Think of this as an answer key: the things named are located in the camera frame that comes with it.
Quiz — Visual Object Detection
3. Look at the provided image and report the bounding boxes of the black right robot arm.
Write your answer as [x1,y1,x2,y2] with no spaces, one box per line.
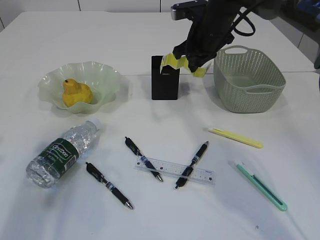
[171,0,320,73]

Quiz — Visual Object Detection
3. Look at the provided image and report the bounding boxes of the green plastic woven basket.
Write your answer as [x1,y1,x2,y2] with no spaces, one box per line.
[213,45,286,114]

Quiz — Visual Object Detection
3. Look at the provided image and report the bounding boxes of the yellow utility knife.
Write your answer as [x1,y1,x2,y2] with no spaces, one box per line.
[208,128,264,149]

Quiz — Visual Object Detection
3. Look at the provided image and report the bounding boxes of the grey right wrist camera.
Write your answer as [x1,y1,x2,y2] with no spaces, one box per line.
[170,0,208,21]

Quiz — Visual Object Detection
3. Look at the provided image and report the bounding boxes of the yellow pear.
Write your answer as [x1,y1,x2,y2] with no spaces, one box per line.
[62,78,93,107]

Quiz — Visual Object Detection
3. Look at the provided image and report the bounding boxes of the clear plastic water bottle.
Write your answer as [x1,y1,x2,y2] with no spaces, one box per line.
[26,118,102,189]

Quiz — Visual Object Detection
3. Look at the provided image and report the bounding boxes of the clear plastic ruler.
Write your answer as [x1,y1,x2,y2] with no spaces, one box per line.
[134,157,216,186]

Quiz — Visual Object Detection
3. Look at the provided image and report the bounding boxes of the black square pen holder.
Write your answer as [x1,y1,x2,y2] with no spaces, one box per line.
[151,55,180,100]

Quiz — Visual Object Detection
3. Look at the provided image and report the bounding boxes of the green ruffled glass plate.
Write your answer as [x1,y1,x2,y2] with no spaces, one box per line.
[38,61,122,114]

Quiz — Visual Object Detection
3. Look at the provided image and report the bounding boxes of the black pen middle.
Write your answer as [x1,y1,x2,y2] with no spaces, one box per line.
[125,136,163,182]

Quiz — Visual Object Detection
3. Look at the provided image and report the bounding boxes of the black pen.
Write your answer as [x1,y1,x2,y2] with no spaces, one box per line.
[85,162,134,210]
[175,141,209,190]
[125,136,163,182]

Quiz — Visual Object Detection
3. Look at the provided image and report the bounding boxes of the black pen left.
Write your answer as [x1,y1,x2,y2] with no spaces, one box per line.
[85,162,134,210]

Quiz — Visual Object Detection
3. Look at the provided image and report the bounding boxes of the teal utility knife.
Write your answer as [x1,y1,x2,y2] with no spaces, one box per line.
[228,160,288,212]

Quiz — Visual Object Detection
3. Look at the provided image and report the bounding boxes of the yellow waste paper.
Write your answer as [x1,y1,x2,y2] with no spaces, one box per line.
[159,53,212,78]

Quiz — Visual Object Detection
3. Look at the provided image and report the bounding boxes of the black pen right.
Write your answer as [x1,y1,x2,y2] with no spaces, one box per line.
[175,141,209,190]

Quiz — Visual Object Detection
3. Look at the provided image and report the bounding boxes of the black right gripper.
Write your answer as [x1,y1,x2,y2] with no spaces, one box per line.
[172,9,236,73]

